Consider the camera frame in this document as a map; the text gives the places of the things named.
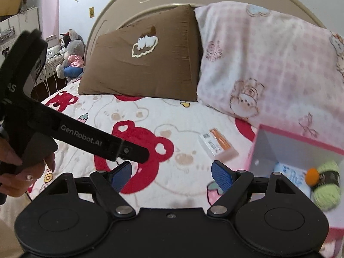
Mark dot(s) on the pink cardboard storage box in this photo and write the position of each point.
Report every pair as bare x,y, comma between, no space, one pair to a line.
292,155

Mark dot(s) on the white cabinet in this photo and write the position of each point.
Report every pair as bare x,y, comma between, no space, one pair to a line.
12,27

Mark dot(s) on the brown pillow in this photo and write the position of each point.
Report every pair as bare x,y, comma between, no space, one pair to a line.
155,57

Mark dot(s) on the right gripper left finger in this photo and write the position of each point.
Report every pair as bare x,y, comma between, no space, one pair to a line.
105,189

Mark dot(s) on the black white plush toy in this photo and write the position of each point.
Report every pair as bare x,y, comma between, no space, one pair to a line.
71,35

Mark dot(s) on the green yarn ball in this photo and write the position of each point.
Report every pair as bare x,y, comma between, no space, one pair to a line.
327,191

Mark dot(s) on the pink checkered cartoon pillow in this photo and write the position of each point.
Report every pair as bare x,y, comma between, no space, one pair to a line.
270,68

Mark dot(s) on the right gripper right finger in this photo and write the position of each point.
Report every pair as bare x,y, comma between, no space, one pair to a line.
237,186

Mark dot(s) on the orange makeup sponge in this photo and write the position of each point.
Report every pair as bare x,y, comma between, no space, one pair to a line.
312,177

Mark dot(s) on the cardboard box on cabinet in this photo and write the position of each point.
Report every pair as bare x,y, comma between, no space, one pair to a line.
10,7

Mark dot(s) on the person left hand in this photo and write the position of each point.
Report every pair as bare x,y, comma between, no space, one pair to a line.
15,185

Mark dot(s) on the clear box orange label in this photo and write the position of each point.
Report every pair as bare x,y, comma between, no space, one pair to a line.
217,146

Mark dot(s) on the white blue tissue pack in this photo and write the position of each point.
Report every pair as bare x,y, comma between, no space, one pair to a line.
291,177

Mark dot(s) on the patterned cloth side table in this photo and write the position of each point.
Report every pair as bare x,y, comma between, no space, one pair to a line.
53,59

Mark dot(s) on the grey stuffed animal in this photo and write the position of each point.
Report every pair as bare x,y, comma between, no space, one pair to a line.
73,63

